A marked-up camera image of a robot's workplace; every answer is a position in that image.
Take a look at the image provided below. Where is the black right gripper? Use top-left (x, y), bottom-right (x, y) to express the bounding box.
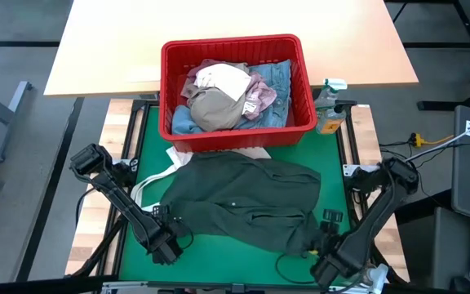
top-left (315, 209), bottom-right (345, 265)

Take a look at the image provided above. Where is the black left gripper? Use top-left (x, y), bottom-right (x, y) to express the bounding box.
top-left (151, 205), bottom-right (193, 246)

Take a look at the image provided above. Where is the dark green shirt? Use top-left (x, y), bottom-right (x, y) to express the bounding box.
top-left (159, 150), bottom-right (326, 256)

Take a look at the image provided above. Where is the beige shirt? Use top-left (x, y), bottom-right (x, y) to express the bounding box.
top-left (188, 87), bottom-right (247, 133)

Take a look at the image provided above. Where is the red plastic laundry basket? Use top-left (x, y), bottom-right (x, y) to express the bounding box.
top-left (159, 33), bottom-right (319, 154)

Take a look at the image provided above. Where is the white mounting plate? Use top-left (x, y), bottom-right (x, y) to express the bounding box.
top-left (343, 163), bottom-right (379, 177)

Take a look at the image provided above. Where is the white canvas tote bag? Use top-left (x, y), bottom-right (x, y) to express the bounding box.
top-left (130, 145), bottom-right (273, 213)

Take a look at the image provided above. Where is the clear spray bottle white nozzle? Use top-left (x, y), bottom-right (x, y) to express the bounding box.
top-left (357, 263), bottom-right (389, 293)

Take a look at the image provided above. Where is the green table mat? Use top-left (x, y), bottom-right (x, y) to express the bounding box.
top-left (118, 101), bottom-right (357, 285)

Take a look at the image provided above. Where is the clear bottle orange label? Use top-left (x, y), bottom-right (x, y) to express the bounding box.
top-left (315, 106), bottom-right (347, 136)

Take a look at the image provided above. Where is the green label spray bottle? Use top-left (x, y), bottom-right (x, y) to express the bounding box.
top-left (313, 78), bottom-right (348, 112)

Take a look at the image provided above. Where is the white label strip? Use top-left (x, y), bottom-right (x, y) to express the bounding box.
top-left (124, 66), bottom-right (162, 83)

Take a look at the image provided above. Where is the pink garment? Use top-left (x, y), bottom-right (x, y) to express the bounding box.
top-left (180, 59), bottom-right (278, 122)

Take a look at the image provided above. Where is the blue denim garment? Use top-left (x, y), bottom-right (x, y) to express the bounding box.
top-left (171, 59), bottom-right (293, 137)

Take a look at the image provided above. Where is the white garment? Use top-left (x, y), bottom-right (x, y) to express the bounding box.
top-left (193, 63), bottom-right (253, 103)

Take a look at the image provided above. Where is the black desk foot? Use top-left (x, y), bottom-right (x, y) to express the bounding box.
top-left (417, 81), bottom-right (470, 112)

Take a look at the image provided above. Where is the light wooden desk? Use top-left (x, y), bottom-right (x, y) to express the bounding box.
top-left (43, 0), bottom-right (419, 98)

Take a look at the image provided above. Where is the grey desk leg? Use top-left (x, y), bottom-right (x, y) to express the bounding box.
top-left (0, 80), bottom-right (33, 165)

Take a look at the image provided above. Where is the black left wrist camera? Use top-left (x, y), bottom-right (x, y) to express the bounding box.
top-left (149, 239), bottom-right (184, 265)

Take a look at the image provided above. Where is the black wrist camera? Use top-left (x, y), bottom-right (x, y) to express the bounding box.
top-left (309, 260), bottom-right (343, 288)
top-left (149, 239), bottom-right (184, 265)

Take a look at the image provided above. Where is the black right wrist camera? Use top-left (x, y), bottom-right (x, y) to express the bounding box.
top-left (309, 260), bottom-right (343, 288)

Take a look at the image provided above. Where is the black camera cable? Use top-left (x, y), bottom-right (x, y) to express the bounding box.
top-left (274, 252), bottom-right (317, 286)

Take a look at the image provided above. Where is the yellow extension cord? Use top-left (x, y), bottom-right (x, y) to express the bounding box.
top-left (409, 131), bottom-right (455, 148)

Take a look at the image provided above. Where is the white cable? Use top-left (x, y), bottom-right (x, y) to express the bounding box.
top-left (404, 110), bottom-right (470, 163)

